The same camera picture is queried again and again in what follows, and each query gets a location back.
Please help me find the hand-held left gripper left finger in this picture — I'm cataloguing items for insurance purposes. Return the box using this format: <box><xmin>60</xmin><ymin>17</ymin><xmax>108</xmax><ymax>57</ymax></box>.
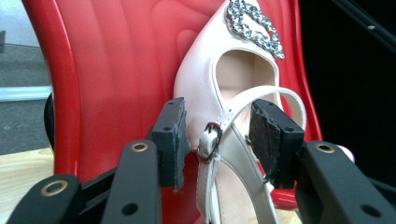
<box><xmin>101</xmin><ymin>97</ymin><xmax>191</xmax><ymax>224</ymax></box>

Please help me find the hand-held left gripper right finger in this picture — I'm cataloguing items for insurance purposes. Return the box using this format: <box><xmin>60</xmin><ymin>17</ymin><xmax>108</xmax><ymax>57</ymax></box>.
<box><xmin>248</xmin><ymin>98</ymin><xmax>396</xmax><ymax>224</ymax></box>

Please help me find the white high-heeled shoe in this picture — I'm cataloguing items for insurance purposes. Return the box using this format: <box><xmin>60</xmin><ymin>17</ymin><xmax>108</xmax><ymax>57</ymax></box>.
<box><xmin>173</xmin><ymin>0</ymin><xmax>308</xmax><ymax>224</ymax></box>

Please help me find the red and black shoe rack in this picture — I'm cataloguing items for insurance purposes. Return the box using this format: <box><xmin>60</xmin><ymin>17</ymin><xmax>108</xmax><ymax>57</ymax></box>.
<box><xmin>21</xmin><ymin>0</ymin><xmax>356</xmax><ymax>224</ymax></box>

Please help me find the black tripod stand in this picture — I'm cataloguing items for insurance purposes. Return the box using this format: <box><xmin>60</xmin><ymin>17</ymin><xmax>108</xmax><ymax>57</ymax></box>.
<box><xmin>330</xmin><ymin>0</ymin><xmax>396</xmax><ymax>48</ymax></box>

